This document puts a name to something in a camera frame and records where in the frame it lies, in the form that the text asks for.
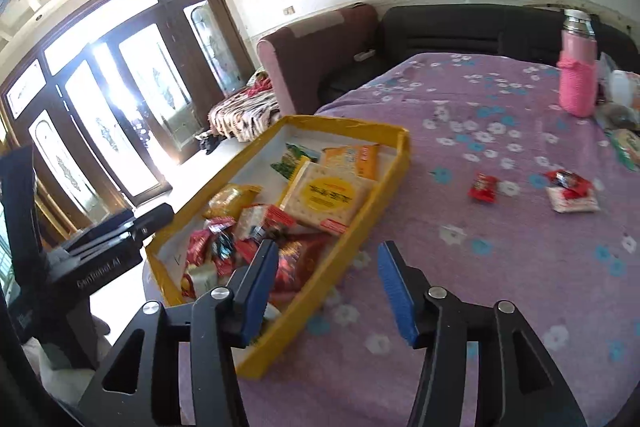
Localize red candy packet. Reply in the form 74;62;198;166
468;173;500;204

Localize pink knitted cover bottle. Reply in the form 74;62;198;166
556;8;600;118

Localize orange biscuit packet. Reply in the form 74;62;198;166
317;144;381;180

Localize white sachet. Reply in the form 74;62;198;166
546;186;601;212

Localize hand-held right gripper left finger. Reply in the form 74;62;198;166
75;238;280;427

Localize person's left hand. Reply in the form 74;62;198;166
22;322;112;408

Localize green pea snack packet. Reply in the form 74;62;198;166
270;143;321;180

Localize pale yellow cracker packet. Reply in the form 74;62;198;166
279;159;376;235

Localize white cup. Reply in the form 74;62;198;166
611;72;640;105

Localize clear plastic bag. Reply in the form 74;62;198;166
595;52;640;132

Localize purple floral tablecloth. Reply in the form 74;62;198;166
142;52;640;427

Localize round cracker packet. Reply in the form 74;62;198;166
607;128;640;172

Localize yellow snack packet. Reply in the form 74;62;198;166
202;184;262;220

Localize maroon armchair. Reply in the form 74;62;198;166
256;3;380;115

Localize patterned blanket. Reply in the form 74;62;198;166
207;69;283;142

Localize wooden glass door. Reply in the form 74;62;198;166
0;0;256;253

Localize small white packet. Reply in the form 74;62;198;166
182;264;221;300

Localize dark shoes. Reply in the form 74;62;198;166
195;132;223;155

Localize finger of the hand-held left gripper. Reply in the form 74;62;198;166
65;203;176;253

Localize yellow cardboard box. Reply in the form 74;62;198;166
142;114;412;380

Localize black sofa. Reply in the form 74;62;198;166
317;4;636;108

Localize red and black candy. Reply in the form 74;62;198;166
542;169;593;198

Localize brown date snack packet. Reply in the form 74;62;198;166
270;234;333;293

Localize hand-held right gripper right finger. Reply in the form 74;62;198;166
377;239;588;427

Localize white and red snack packet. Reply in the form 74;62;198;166
235;204;296;240

